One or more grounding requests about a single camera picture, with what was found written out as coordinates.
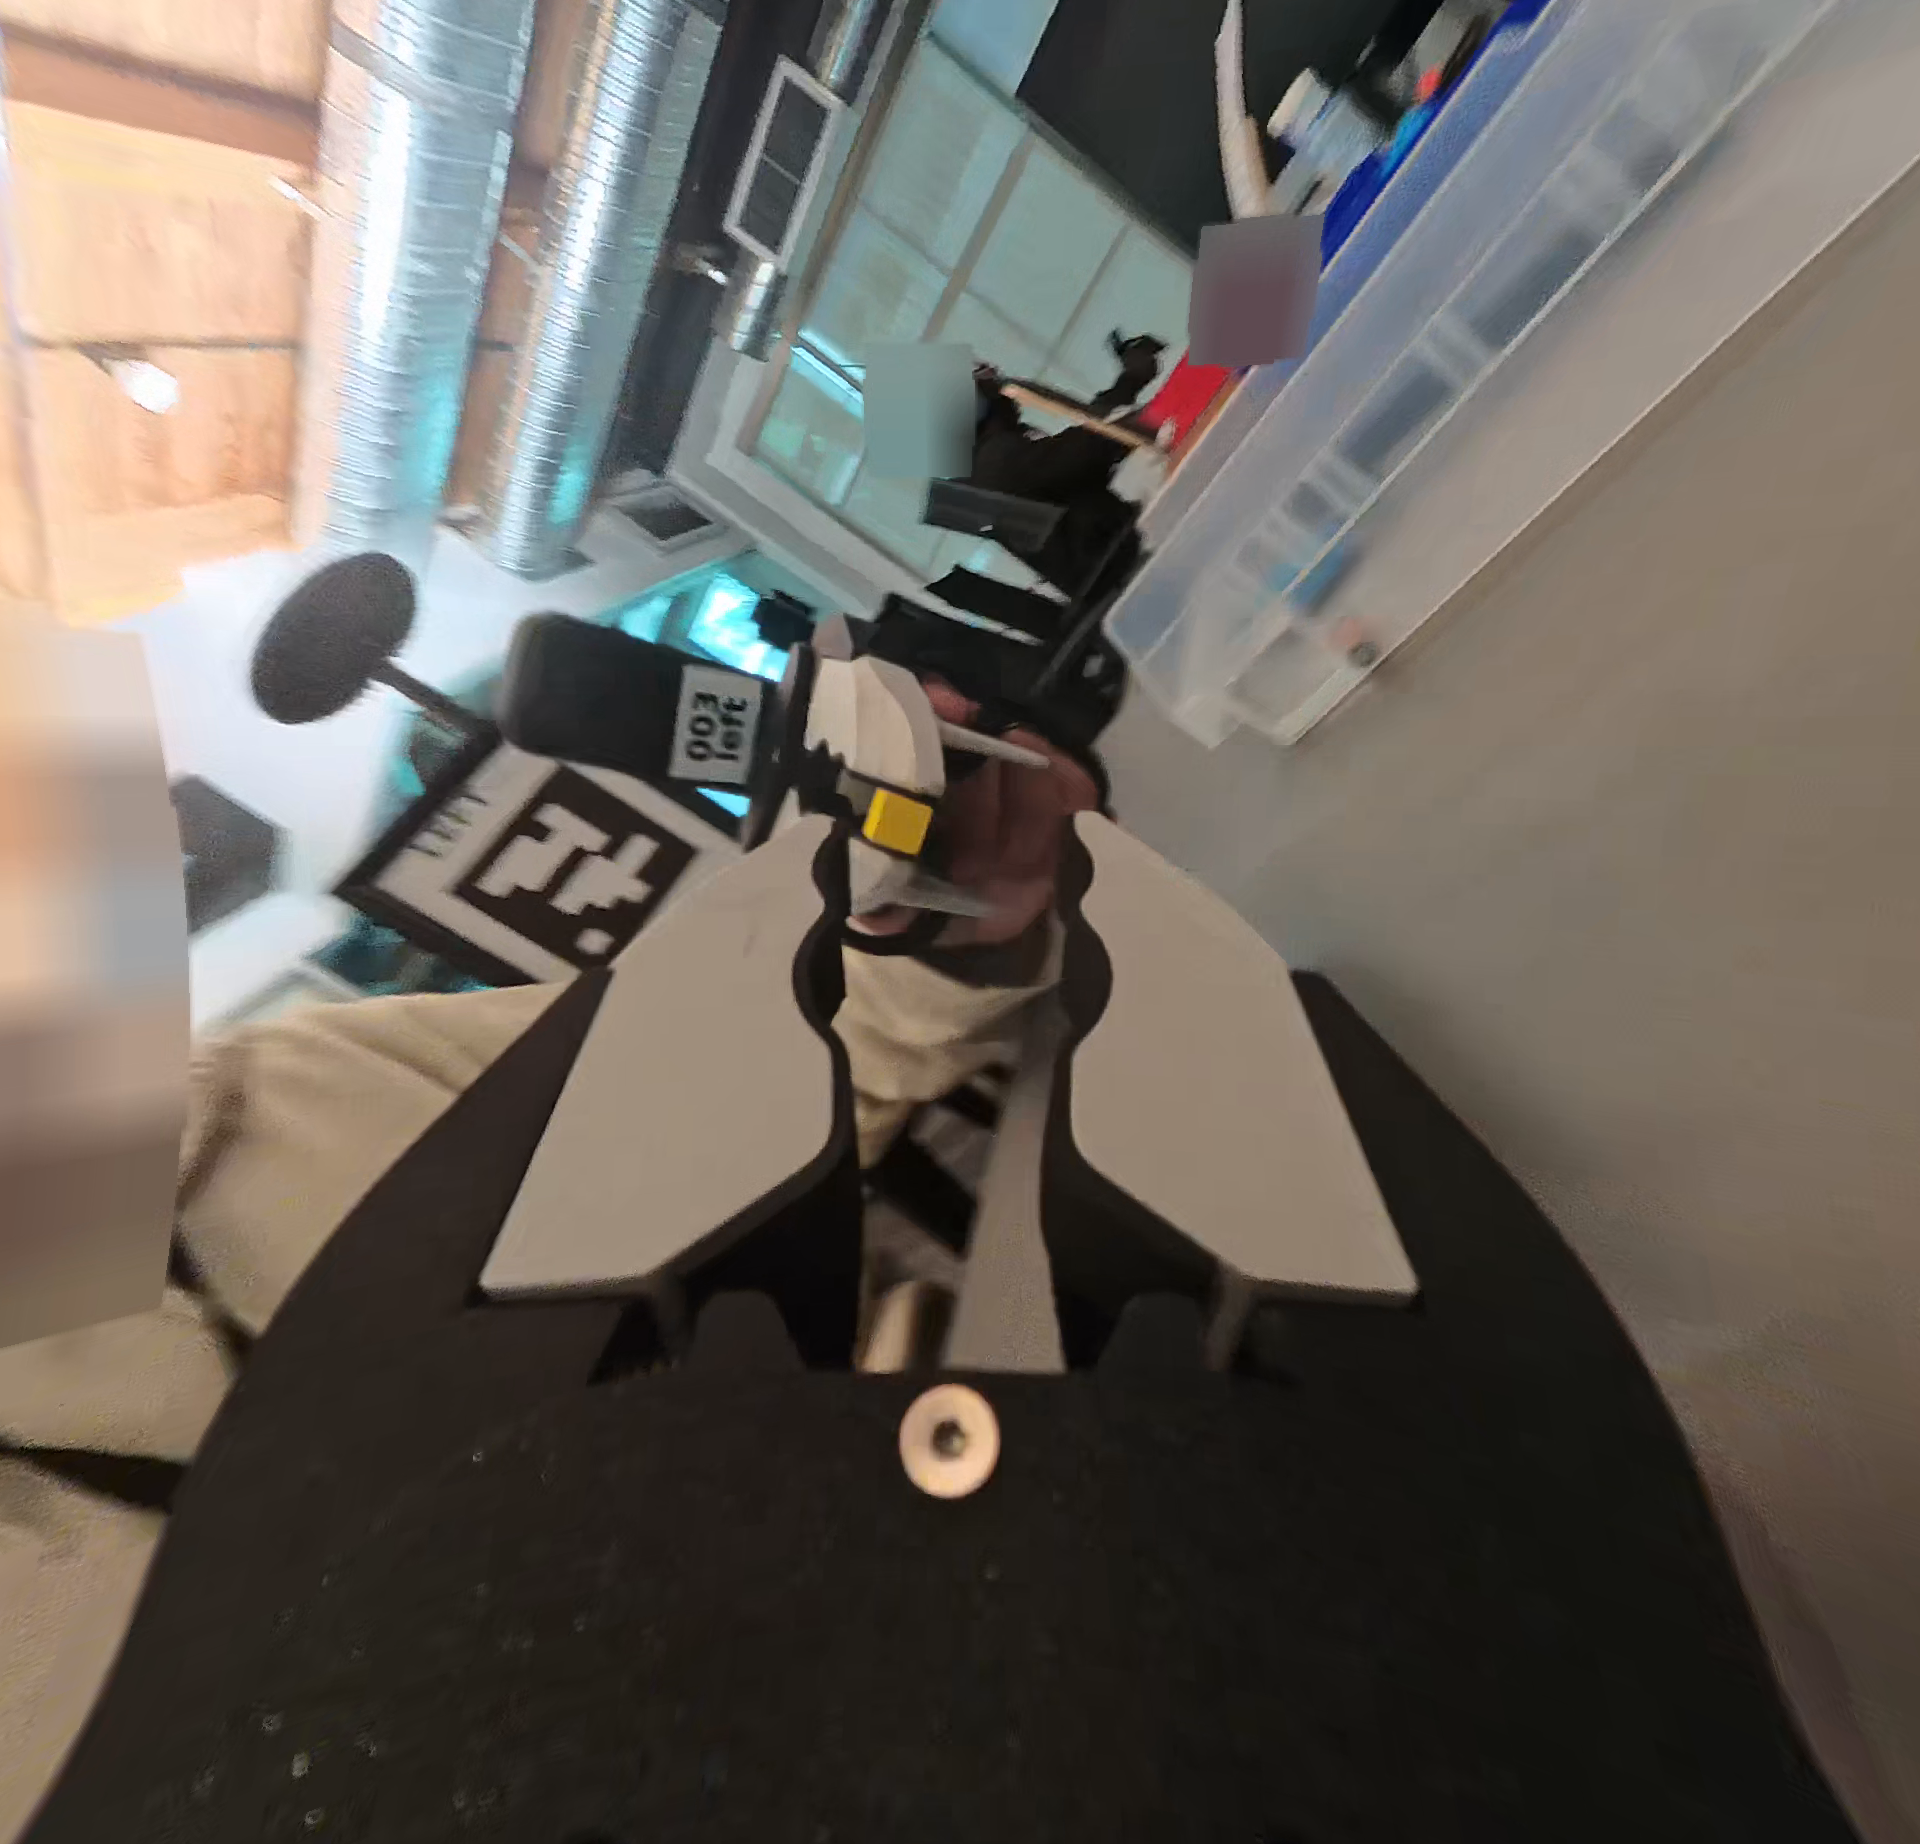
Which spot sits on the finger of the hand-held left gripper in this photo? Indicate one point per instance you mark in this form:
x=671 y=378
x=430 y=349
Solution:
x=896 y=885
x=878 y=721

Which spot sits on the large black screen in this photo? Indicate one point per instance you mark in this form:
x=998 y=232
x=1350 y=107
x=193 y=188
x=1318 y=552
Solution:
x=1202 y=43

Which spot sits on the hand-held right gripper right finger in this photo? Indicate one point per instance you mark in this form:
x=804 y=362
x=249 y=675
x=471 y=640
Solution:
x=1232 y=1096

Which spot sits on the red storage bin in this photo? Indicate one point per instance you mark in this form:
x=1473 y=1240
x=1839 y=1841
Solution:
x=1193 y=398

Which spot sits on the black speaker box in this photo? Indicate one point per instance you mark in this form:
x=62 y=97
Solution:
x=225 y=856

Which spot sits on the light wooden board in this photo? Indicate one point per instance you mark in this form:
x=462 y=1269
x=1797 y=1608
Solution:
x=1072 y=413

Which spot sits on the person's left hand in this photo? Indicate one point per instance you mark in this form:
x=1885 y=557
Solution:
x=1007 y=841

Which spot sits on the white canister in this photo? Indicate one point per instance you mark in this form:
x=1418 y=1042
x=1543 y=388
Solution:
x=1307 y=107

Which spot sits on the white air vent grille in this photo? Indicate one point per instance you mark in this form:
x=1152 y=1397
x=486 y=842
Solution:
x=783 y=148

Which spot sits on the clear plastic organizer box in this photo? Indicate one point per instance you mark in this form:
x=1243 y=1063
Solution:
x=1350 y=523

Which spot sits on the small yellow cube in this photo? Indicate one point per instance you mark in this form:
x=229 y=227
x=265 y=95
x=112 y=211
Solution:
x=896 y=825

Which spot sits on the wide silver ventilation duct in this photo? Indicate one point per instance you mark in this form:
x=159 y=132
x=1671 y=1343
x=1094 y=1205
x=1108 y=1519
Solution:
x=428 y=223

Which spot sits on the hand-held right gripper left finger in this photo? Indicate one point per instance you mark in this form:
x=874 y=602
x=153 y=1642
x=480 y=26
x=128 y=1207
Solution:
x=677 y=1080

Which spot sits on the grey desk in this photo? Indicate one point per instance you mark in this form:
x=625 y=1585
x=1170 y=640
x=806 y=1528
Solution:
x=1575 y=900

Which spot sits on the white sign board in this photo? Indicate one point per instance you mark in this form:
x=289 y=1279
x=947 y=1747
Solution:
x=1241 y=119

